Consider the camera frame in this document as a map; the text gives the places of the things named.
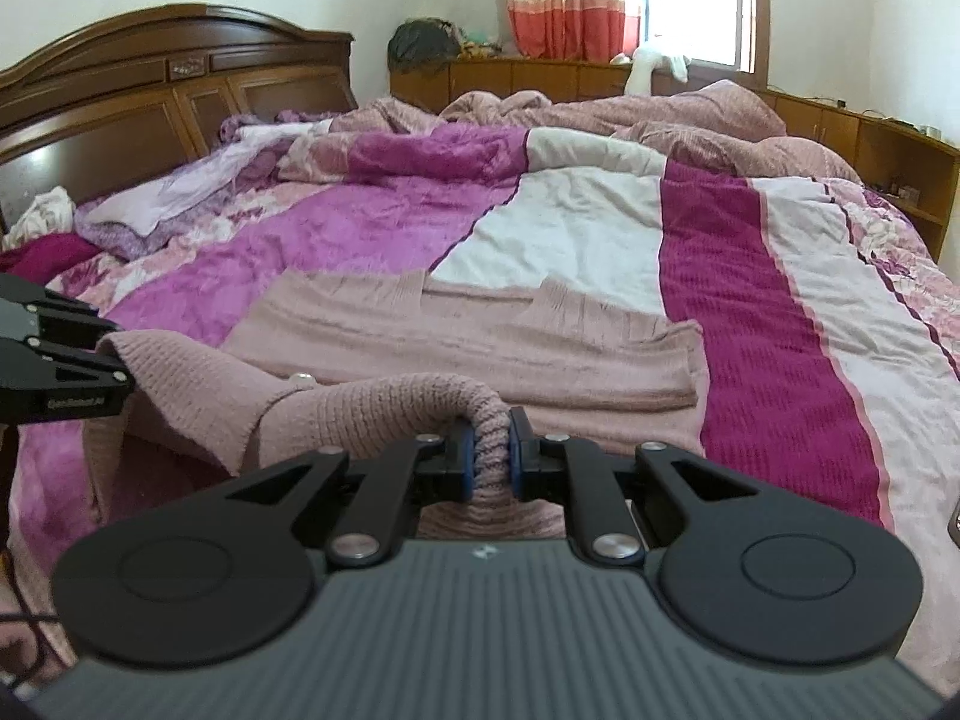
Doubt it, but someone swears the green yellow cloth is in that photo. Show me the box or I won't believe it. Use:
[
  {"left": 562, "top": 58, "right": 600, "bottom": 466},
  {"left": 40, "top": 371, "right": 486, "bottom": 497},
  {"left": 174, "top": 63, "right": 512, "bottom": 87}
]
[{"left": 457, "top": 21, "right": 500, "bottom": 59}]

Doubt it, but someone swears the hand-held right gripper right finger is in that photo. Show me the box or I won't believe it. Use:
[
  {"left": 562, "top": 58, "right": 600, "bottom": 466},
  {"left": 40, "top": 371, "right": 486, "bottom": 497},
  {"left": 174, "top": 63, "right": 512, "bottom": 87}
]
[{"left": 508, "top": 406, "right": 758, "bottom": 567}]

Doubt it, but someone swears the pink knit sweater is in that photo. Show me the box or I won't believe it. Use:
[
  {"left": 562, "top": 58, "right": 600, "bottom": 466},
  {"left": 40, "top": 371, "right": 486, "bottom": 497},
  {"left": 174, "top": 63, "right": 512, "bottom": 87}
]
[{"left": 82, "top": 270, "right": 710, "bottom": 541}]

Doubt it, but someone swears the white crumpled cloth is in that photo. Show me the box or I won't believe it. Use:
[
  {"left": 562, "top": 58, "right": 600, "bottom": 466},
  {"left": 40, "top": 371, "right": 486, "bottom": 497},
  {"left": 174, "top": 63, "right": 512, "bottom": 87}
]
[{"left": 4, "top": 186, "right": 76, "bottom": 248}]

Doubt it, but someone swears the wooden headboard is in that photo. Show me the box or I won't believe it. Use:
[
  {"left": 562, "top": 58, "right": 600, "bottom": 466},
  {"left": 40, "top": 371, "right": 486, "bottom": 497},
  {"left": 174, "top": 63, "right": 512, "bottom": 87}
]
[{"left": 0, "top": 4, "right": 357, "bottom": 241}]

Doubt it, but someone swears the white plush toy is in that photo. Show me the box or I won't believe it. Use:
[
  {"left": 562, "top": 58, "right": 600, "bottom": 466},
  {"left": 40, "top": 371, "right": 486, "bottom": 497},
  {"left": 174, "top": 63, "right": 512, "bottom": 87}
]
[{"left": 611, "top": 41, "right": 695, "bottom": 97}]

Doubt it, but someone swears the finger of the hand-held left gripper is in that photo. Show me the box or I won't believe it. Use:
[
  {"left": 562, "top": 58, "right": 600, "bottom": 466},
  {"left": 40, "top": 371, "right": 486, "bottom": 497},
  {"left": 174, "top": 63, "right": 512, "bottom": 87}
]
[
  {"left": 0, "top": 274, "right": 125, "bottom": 353},
  {"left": 0, "top": 336, "right": 137, "bottom": 392}
]

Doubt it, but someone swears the orange floral curtain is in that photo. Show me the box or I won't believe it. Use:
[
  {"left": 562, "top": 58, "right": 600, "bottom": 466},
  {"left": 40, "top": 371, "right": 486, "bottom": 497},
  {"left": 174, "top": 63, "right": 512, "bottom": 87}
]
[{"left": 501, "top": 0, "right": 646, "bottom": 61}]

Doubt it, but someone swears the window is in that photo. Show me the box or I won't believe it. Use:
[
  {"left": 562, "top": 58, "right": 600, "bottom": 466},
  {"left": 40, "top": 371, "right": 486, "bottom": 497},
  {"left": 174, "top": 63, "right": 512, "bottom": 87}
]
[{"left": 641, "top": 0, "right": 773, "bottom": 87}]

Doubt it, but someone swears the pink quilt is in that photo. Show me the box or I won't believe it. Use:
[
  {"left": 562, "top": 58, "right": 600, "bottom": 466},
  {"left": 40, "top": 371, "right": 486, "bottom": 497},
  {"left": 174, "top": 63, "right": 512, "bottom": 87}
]
[{"left": 330, "top": 79, "right": 863, "bottom": 185}]

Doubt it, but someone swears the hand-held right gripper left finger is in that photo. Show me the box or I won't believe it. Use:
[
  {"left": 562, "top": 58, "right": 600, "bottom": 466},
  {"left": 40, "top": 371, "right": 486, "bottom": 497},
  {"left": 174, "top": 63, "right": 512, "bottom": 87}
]
[{"left": 225, "top": 420, "right": 475, "bottom": 567}]

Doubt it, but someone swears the dark bag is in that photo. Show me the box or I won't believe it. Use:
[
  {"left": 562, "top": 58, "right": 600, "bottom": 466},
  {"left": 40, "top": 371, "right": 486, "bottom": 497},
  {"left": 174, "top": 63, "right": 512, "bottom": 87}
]
[{"left": 386, "top": 17, "right": 462, "bottom": 76}]

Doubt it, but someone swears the dark magenta cloth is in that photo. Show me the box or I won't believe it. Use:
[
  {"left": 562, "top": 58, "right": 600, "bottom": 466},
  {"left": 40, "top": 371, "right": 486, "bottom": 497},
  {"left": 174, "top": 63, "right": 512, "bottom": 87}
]
[{"left": 0, "top": 232, "right": 102, "bottom": 278}]

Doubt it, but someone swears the lavender cloth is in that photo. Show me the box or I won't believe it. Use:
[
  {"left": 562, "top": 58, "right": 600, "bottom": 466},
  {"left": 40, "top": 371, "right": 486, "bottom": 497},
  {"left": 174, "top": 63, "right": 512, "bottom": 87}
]
[{"left": 75, "top": 116, "right": 338, "bottom": 256}]

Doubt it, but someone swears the magenta white striped blanket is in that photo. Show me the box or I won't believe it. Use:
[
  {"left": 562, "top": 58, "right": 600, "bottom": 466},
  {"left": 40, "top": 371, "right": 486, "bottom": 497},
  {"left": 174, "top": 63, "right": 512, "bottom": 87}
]
[{"left": 0, "top": 124, "right": 960, "bottom": 691}]

